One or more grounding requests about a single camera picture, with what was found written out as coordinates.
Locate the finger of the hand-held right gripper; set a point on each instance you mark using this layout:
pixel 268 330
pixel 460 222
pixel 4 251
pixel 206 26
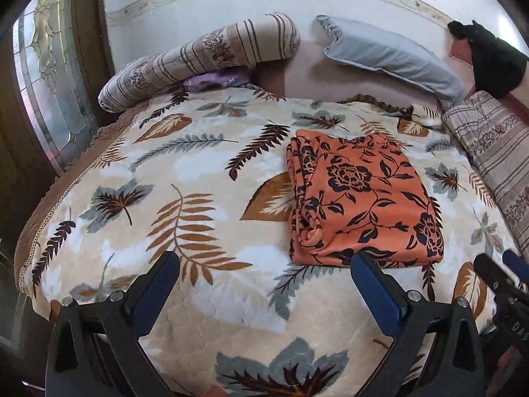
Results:
pixel 516 264
pixel 494 273

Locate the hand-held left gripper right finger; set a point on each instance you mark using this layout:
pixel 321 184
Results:
pixel 378 293

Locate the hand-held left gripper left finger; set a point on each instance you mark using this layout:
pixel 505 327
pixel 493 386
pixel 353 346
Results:
pixel 155 293

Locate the orange floral shirt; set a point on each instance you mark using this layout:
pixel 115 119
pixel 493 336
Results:
pixel 363 198

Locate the striped pillow at right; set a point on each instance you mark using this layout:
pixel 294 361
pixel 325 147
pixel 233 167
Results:
pixel 496 140

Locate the leaf print blanket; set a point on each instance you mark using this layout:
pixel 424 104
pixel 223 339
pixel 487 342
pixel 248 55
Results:
pixel 186 165

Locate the black garment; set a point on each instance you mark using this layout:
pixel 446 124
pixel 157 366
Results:
pixel 492 62

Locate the purple cloth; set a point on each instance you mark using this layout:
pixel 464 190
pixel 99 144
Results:
pixel 210 79

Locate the grey pillow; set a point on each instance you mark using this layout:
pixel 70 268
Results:
pixel 384 56

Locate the striped rolled quilt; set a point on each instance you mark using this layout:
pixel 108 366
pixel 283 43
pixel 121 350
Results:
pixel 198 53

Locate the stained glass window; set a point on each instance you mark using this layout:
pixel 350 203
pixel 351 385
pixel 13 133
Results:
pixel 45 70

